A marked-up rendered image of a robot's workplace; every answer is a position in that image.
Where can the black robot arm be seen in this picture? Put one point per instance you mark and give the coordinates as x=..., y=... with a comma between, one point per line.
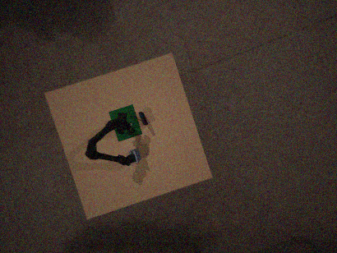
x=91, y=149

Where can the green circuit board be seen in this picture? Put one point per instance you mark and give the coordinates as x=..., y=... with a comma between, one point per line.
x=133, y=120

